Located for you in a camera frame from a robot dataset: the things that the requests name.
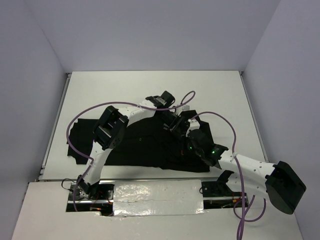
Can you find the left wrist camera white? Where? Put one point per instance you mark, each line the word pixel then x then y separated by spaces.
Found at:
pixel 180 109

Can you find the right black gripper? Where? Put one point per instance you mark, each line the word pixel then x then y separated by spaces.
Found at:
pixel 187 138

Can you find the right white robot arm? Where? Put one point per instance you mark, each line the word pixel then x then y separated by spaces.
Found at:
pixel 277 183

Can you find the glossy white tape sheet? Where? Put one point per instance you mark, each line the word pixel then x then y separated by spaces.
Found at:
pixel 157 198

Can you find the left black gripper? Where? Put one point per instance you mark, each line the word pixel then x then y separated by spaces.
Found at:
pixel 173 126

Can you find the aluminium table edge rail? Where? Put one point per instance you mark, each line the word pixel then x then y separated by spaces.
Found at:
pixel 261 143

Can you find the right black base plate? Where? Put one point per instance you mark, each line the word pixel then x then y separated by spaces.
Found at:
pixel 214 189

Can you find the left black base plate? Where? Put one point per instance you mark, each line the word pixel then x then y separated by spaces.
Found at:
pixel 103 192

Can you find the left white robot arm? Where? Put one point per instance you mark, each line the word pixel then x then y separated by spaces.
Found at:
pixel 109 131

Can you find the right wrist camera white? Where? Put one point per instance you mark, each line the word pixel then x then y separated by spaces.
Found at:
pixel 193 125

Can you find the white front board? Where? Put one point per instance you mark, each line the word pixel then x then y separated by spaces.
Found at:
pixel 43 216

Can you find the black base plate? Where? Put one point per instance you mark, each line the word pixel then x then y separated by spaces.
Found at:
pixel 103 192
pixel 214 189

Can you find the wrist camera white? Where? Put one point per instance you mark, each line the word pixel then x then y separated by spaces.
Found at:
pixel 193 125
pixel 180 109

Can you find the black long sleeve shirt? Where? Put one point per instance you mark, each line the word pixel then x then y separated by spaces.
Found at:
pixel 145 144

